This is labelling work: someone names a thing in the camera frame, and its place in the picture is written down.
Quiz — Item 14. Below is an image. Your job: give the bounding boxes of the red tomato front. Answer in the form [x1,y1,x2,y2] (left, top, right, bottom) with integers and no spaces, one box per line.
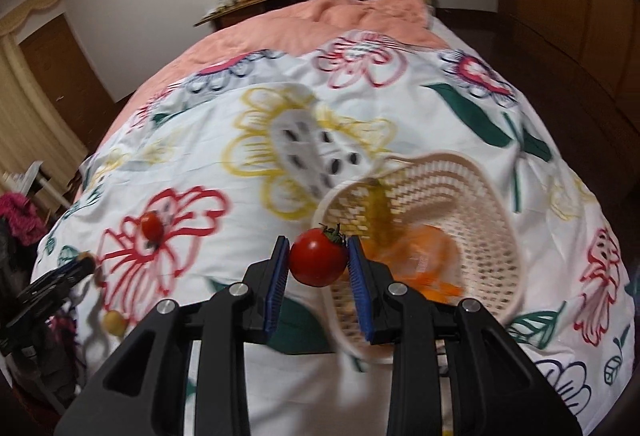
[288,223,348,287]

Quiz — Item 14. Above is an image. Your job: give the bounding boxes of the pink quilt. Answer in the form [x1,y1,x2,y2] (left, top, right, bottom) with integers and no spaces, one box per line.
[103,0,448,140]

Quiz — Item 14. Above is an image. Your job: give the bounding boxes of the white plastic basket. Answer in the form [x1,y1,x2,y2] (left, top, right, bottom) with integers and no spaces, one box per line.
[310,152,524,362]

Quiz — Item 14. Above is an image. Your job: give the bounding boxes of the red tomato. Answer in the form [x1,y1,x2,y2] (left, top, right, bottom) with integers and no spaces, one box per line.
[288,223,348,287]
[140,211,164,245]

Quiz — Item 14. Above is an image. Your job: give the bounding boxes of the floral white bed sheet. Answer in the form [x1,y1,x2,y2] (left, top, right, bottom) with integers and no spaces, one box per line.
[35,29,634,433]

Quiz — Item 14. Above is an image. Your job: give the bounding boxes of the brown wooden door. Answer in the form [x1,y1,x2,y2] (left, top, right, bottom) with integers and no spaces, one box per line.
[20,14,119,152]

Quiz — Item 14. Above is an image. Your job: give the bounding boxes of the bag of oranges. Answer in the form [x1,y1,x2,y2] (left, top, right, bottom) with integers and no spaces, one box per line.
[361,225,463,304]

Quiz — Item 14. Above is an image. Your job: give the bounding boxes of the small green yellow pear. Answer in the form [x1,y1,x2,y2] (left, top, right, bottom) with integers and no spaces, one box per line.
[102,310,129,338]

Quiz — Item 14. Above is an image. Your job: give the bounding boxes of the pink clothing pile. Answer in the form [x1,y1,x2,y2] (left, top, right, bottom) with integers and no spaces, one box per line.
[0,192,47,246]

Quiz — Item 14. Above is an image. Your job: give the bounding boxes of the yellow banana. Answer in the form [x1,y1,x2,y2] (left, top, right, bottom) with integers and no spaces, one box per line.
[367,179,405,252]

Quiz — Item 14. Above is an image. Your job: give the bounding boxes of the white side table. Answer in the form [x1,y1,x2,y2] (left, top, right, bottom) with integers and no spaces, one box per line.
[1,161,70,209]

